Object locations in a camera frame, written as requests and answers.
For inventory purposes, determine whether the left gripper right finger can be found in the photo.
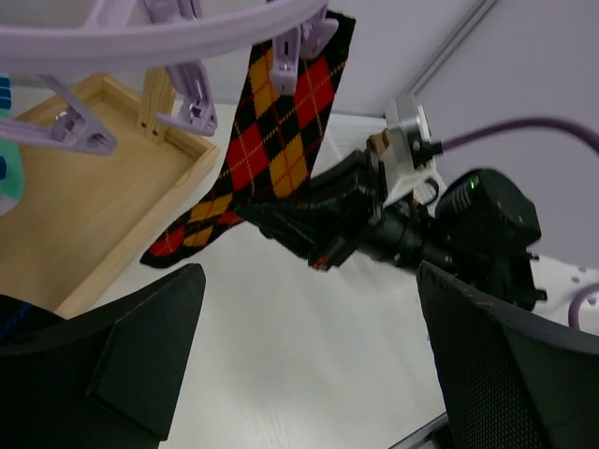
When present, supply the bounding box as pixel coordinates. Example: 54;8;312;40
416;262;598;448

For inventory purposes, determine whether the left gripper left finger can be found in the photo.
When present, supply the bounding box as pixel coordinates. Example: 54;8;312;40
1;264;206;448

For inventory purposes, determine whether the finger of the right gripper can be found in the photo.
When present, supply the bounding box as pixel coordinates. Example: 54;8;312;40
234;198;346;260
308;151;370;205

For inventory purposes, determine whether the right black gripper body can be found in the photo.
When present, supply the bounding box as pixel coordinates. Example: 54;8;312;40
303;149;450;272

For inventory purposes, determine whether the red orange argyle sock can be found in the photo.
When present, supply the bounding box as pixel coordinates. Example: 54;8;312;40
140;10;357;268

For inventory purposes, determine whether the purple round clip hanger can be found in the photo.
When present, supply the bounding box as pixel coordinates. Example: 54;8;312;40
1;1;338;155

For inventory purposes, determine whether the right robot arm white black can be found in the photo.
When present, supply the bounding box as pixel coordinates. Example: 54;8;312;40
235;151;548;311

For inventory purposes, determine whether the white plastic basket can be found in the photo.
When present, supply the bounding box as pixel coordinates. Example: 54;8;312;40
314;113;387;173

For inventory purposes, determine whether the black sport sock hanging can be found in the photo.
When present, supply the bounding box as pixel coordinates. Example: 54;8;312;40
0;295;64;343

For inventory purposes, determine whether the wooden hanging rack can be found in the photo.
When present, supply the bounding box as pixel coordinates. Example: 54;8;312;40
1;69;218;318

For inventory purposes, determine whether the mint green sock hanging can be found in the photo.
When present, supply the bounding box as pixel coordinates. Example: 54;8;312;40
0;74;24;215

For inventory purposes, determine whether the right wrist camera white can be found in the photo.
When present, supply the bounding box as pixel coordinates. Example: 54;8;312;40
366;94;446;206

